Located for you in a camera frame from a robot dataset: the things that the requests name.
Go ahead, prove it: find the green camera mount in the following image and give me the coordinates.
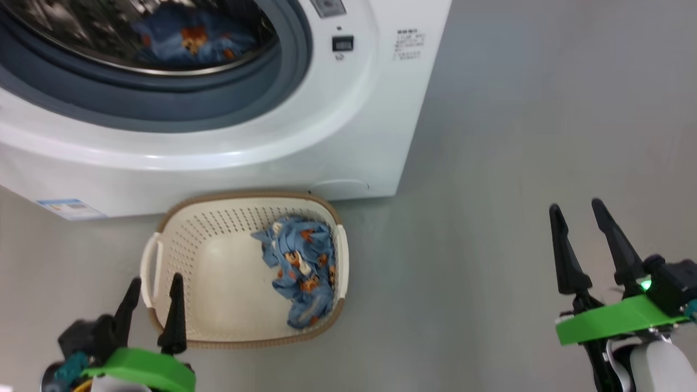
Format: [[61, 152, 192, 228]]
[[82, 347, 197, 392], [555, 294, 692, 346]]

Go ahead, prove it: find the stainless steel washer drum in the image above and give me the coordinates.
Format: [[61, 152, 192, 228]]
[[0, 0, 281, 76]]

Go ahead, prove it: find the grey rubber door gasket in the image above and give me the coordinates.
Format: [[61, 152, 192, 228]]
[[0, 0, 314, 134]]

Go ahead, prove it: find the green left camera mount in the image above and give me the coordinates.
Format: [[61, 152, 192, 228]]
[[82, 347, 197, 392]]

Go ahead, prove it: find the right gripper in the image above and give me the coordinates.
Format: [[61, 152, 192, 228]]
[[549, 199, 646, 392]]

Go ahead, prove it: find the blue energy label sticker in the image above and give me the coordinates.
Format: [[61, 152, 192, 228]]
[[37, 199, 107, 221]]

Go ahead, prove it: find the blue cartoon print garment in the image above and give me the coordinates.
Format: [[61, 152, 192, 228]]
[[131, 5, 259, 67], [252, 215, 337, 330]]

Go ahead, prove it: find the printed text sticker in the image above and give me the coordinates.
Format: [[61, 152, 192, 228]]
[[393, 28, 425, 62]]

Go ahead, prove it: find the cream perforated laundry basket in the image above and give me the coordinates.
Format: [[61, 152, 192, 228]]
[[140, 191, 349, 349]]

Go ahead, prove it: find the teal left camera connector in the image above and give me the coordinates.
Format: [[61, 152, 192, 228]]
[[44, 351, 88, 392]]

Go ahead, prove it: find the green right camera mount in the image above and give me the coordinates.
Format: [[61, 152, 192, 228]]
[[555, 294, 692, 346]]

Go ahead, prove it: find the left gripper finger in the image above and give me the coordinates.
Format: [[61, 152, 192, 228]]
[[112, 278, 142, 349], [158, 273, 187, 354]]

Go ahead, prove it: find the white front-load washing machine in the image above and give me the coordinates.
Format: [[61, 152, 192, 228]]
[[0, 0, 453, 221]]

